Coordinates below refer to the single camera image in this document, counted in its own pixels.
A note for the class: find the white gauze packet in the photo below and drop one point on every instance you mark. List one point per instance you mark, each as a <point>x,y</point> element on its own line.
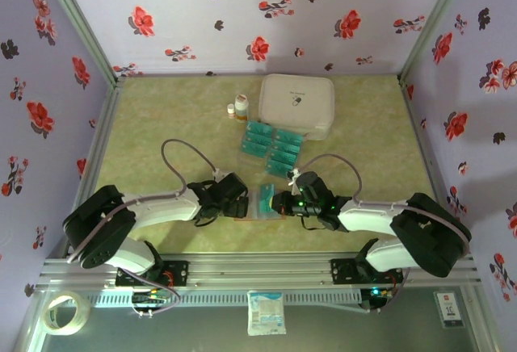
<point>266,313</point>

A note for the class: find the teal packet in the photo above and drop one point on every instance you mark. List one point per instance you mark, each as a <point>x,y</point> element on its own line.
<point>283,156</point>
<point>266,198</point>

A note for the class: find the aluminium mounting rail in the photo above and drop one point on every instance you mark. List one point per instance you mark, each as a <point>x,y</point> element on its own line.
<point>258,271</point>

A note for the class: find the small white pill bottle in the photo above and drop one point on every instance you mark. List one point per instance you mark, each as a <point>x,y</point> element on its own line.
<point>230,110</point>

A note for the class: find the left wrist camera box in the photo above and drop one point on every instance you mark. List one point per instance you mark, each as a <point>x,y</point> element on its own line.
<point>220,173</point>

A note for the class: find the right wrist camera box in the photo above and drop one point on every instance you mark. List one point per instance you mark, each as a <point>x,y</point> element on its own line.
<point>294,175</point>

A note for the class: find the green controller circuit board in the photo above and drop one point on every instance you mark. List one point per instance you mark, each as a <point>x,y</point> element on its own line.
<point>151,296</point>
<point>377,292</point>

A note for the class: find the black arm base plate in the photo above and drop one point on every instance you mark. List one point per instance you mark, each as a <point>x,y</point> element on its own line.
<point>343,271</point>
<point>179,273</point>

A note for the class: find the large white-capped pill bottle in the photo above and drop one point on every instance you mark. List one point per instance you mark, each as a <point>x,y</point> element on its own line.
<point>241,106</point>

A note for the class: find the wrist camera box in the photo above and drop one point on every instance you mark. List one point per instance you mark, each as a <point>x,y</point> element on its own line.
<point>220,173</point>
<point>294,175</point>

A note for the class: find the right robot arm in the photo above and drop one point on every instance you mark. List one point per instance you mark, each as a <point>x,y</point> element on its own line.
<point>363,219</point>

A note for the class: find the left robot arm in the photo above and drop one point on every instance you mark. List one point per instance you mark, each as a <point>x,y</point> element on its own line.
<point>161,208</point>

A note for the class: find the aluminium side rail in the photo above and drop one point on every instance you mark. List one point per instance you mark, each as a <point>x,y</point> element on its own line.
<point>412,106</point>
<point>106,126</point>

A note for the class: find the clear tape roll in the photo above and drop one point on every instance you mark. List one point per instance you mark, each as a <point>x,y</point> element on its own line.
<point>86,312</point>

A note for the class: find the white medicine pouch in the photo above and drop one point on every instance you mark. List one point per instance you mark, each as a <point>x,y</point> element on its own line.
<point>297,97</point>

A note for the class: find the black and white label card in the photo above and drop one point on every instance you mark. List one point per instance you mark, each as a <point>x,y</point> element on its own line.
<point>449,309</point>

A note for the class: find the group of teal packets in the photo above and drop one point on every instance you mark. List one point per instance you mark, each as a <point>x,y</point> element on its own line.
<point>248,159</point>

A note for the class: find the aluminium frame post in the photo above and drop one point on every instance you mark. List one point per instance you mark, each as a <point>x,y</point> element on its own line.
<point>81,21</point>
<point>434,21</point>

